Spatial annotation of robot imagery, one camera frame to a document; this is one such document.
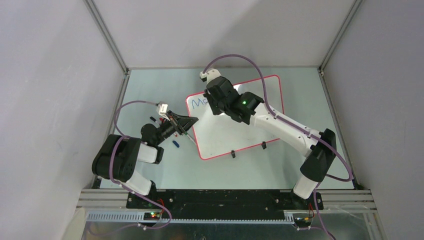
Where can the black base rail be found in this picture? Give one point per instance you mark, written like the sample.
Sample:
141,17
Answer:
221,205

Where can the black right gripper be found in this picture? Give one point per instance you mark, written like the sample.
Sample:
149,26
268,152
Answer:
216,111

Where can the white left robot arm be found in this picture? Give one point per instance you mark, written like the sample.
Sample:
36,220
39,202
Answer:
119,156

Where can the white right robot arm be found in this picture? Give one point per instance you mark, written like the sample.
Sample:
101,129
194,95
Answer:
317,147

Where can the blue marker cap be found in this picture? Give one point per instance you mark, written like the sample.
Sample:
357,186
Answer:
176,144

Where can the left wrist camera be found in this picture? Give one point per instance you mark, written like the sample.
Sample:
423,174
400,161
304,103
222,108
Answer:
162,109

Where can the black whiteboard right foot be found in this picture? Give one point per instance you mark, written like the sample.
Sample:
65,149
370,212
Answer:
264,145

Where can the pink framed whiteboard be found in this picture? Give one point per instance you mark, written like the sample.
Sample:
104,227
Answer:
218,135

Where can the aluminium frame profile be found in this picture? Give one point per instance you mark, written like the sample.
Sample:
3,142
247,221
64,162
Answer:
110,205

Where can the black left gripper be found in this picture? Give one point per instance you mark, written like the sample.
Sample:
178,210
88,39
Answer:
186,122

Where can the green cap marker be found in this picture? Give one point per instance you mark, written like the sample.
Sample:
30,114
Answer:
191,138

